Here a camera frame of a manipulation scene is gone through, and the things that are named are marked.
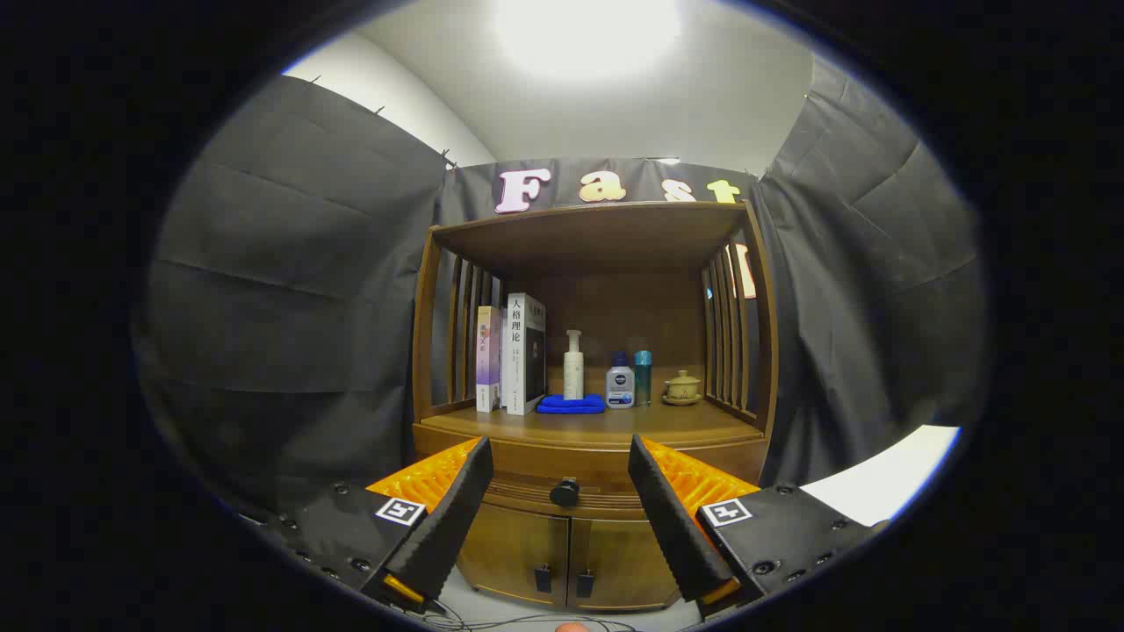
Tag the beige lidded teacup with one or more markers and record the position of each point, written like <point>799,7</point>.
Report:
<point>682,388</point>

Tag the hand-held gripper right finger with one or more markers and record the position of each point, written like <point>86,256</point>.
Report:
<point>672,518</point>

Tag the wooden drawer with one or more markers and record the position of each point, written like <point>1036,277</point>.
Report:
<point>562,461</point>

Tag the teal blue bottle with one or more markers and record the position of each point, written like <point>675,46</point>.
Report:
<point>643,377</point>

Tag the white book with portrait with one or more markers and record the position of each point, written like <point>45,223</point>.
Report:
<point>522,351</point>

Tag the purple book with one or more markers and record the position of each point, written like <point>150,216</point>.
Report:
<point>487,360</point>

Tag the white flat panel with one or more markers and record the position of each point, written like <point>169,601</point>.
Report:
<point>878,478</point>

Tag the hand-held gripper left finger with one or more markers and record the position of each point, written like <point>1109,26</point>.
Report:
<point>448,518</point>

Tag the blue folded cloth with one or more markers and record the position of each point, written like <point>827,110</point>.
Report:
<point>571,405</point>

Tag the white bottle blue pump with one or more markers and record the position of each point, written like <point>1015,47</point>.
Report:
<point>620,386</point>

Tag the wooden cabinet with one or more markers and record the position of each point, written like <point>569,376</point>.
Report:
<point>615,237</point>

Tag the wooden cabinet door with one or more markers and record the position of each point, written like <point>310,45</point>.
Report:
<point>509,549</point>
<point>628,562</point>

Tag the black drawer knob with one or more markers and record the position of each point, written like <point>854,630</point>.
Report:
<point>565,492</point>

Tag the wooden countertop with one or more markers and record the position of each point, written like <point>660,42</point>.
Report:
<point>650,426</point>

